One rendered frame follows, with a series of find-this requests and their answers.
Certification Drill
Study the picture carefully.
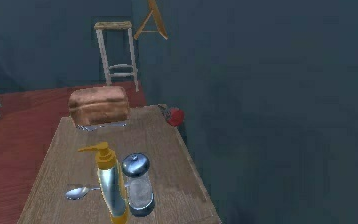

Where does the brown bread loaf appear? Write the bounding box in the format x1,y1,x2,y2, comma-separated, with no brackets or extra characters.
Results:
68,85,131,127

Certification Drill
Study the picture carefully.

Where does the brown wooden table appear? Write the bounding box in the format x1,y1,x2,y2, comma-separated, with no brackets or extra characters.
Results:
16,104,223,224

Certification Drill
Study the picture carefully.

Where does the glass shaker with metal cap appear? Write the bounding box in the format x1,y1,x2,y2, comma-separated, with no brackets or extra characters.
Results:
121,152,156,218

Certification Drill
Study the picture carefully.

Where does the orange wooden frame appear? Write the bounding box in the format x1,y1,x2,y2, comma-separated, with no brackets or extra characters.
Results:
133,0,169,41

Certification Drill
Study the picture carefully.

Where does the silver plate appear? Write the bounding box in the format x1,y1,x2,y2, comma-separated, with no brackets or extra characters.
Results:
76,121,128,132

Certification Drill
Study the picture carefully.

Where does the silver spoon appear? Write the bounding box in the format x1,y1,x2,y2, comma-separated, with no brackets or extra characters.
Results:
64,185,102,201

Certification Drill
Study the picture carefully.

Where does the white stool with wooden seat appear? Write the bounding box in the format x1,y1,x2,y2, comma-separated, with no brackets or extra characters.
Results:
93,20,140,93

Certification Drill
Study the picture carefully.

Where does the red round object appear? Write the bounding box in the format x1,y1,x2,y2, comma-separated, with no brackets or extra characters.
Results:
158,103,185,128

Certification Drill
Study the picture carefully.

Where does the yellow pump soap bottle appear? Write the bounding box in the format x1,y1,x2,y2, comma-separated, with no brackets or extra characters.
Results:
77,141,131,224

